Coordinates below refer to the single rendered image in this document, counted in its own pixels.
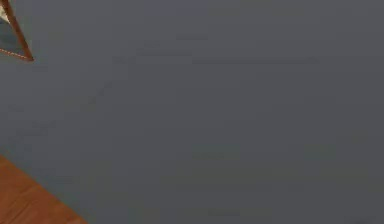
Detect brown framed wall picture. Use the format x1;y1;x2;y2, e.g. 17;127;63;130
0;0;35;63

